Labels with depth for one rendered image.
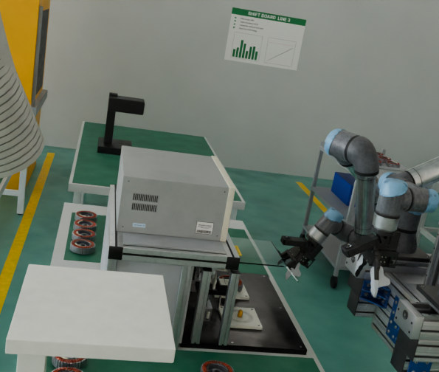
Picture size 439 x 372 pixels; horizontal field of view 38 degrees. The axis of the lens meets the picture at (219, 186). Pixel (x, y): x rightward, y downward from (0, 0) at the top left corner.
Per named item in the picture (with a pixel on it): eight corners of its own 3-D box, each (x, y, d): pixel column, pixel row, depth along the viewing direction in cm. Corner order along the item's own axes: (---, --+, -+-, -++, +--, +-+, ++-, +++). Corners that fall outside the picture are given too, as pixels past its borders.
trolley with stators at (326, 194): (359, 248, 582) (385, 141, 555) (407, 299, 487) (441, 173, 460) (297, 241, 570) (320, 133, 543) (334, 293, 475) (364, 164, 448)
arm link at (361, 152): (389, 139, 244) (382, 250, 264) (368, 133, 252) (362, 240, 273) (367, 147, 238) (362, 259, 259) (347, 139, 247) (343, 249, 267)
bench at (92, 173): (192, 213, 597) (205, 136, 576) (226, 308, 423) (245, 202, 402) (74, 201, 575) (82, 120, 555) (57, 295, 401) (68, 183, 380)
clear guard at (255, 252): (282, 255, 254) (285, 242, 252) (298, 282, 231) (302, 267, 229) (202, 248, 247) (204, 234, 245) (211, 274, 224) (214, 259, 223)
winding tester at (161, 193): (208, 202, 268) (216, 156, 262) (226, 242, 227) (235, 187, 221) (115, 193, 260) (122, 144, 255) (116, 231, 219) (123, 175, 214)
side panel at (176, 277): (176, 345, 225) (190, 262, 216) (177, 350, 222) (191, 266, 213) (97, 340, 219) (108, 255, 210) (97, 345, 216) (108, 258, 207)
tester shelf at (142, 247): (209, 204, 280) (211, 195, 279) (237, 270, 216) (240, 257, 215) (108, 194, 271) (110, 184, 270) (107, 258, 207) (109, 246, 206)
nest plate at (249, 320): (253, 311, 255) (254, 308, 255) (262, 330, 241) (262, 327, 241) (217, 308, 252) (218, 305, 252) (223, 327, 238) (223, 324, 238)
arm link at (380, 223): (381, 218, 189) (370, 209, 196) (377, 232, 190) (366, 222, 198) (403, 220, 190) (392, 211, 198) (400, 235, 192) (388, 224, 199)
